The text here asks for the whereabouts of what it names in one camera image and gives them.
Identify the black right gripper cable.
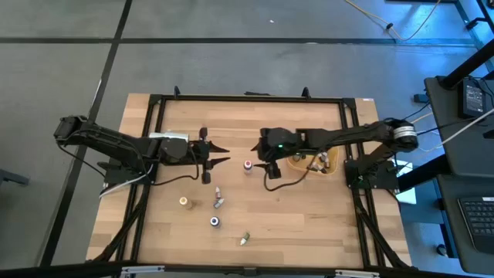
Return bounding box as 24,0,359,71
263,165,316,193

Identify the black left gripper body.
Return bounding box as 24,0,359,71
156,137,202,167

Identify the black pole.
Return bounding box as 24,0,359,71
439,49,494,90

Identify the yellow extension cord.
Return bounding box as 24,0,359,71
343,0,442,42

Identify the yellow plastic bin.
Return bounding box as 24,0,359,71
286,145,341,177

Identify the white desk cable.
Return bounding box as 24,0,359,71
439,107,494,146

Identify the black table leg frame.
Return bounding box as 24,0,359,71
454,0,494,53

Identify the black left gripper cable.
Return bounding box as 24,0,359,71
152,144,201,187

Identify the black rig beam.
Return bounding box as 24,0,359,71
0,260,494,278

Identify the black keyboard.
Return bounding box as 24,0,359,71
457,195,494,256

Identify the white box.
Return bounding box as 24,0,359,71
148,132,191,142

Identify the black desk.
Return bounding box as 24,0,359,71
423,75,494,276

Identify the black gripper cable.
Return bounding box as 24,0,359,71
263,165,316,193
152,144,201,187

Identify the dark chair base leg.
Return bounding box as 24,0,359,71
0,168,30,186

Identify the black power brick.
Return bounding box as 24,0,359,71
458,78,488,120

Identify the yellow plug with cable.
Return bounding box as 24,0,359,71
408,111,434,125

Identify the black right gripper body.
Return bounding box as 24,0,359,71
257,127,306,164

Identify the silver metal bracket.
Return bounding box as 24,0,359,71
334,269,381,278
120,265,165,277

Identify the black aluminium table frame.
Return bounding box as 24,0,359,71
86,85,412,271

